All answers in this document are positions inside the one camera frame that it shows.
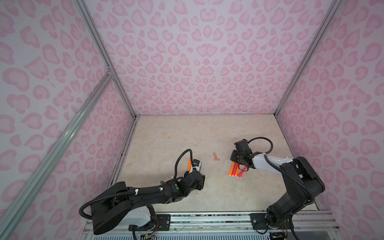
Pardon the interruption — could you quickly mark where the pink pen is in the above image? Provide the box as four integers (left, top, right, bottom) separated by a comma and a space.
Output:
231, 164, 239, 177
237, 168, 248, 178

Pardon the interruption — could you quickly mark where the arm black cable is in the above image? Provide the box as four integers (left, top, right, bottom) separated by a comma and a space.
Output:
247, 136, 314, 205
173, 149, 194, 180

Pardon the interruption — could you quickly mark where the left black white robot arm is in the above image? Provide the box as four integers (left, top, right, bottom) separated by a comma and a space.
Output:
79, 171, 205, 235

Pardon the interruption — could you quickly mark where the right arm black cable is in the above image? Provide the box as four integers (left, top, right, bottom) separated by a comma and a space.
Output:
247, 136, 314, 205

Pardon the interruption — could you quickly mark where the corner aluminium profile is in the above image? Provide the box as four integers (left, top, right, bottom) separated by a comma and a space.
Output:
73, 0, 137, 120
274, 0, 344, 119

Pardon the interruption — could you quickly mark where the right corner aluminium profile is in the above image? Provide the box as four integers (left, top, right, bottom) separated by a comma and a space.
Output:
274, 0, 344, 119

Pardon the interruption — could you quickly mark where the diagonal aluminium wall profile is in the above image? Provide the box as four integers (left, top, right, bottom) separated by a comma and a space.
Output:
1, 73, 114, 240

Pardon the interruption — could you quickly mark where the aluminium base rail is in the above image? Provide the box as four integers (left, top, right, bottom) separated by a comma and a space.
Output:
81, 211, 344, 240

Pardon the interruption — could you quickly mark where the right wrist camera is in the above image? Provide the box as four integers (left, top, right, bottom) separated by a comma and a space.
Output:
235, 139, 253, 155

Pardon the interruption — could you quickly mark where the left corner aluminium profile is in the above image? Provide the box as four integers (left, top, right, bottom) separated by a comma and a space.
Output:
73, 0, 137, 120

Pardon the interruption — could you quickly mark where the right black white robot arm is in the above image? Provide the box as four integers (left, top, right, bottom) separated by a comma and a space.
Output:
230, 137, 326, 229

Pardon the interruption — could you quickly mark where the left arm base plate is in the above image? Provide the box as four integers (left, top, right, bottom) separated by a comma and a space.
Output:
129, 214, 171, 232

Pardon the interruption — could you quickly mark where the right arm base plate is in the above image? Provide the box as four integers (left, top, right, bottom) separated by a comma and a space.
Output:
249, 212, 269, 232

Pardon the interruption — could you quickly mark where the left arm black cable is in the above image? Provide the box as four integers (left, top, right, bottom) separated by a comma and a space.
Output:
173, 149, 194, 180

